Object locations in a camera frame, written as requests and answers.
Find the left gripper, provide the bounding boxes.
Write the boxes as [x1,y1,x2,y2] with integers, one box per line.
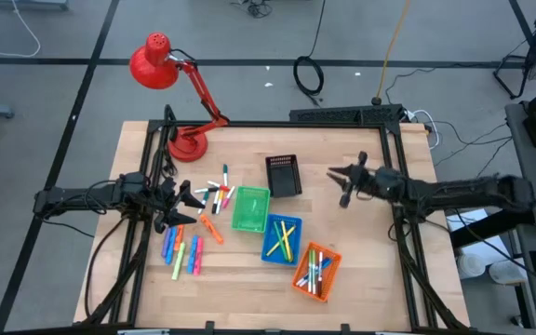
[154,176,207,235]

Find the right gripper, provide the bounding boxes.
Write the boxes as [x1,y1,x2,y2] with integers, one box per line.
[326,151,390,209]

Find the orange highlighter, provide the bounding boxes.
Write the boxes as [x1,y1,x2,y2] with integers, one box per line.
[199,213,225,246]
[173,223,186,253]

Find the blue highlighter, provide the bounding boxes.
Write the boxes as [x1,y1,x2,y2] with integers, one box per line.
[186,234,200,275]
[165,226,179,266]

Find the pale yellow-green highlighter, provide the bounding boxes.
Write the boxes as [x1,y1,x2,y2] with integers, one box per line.
[170,241,187,282]

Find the green plastic basket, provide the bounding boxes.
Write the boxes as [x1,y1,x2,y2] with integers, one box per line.
[230,185,272,235]

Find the thin green pen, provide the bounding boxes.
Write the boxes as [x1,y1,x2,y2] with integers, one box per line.
[273,221,290,261]

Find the thin yellow pen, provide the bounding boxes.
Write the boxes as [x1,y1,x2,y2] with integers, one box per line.
[280,220,294,262]
[265,226,297,258]

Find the blue plastic basket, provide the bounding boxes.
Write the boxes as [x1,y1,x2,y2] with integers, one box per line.
[261,212,304,267]

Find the white marker blue cap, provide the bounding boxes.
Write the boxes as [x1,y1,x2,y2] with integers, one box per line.
[296,257,333,287]

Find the orange plastic basket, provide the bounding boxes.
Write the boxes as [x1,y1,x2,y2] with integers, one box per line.
[291,240,343,303]

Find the pink highlighter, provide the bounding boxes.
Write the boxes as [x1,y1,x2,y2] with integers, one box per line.
[193,236,205,277]

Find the black plastic basket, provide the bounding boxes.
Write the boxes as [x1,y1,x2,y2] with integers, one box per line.
[264,154,303,198]

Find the black perforated box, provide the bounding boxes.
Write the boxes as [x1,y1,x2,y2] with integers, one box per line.
[288,103,405,125]

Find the red desk lamp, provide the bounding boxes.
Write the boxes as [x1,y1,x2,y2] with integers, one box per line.
[128,31,231,164]

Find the white round container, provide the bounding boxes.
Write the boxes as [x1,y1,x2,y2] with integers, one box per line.
[489,259,521,286]
[456,253,487,280]

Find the white paper sheet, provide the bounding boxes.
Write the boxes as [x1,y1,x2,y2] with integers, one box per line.
[445,208,502,266]

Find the black lamp power cable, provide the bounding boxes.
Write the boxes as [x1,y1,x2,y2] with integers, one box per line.
[154,134,180,178]

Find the black aluminium table frame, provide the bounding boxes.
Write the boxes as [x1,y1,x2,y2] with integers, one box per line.
[74,118,472,335]

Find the white power cables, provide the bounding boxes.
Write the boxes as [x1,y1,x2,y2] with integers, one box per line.
[402,108,442,151]

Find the black hanging cable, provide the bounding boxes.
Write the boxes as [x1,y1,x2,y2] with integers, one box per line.
[292,0,328,109]

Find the silver aluminium bracket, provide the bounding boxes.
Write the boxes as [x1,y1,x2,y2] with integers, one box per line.
[116,328,171,335]

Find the yellow hanging cable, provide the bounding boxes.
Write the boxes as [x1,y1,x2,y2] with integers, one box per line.
[373,0,411,106]

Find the black cable bundle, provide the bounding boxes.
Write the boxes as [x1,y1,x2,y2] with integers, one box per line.
[230,0,274,20]

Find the white floor cable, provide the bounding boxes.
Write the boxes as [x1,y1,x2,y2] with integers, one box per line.
[0,0,42,60]

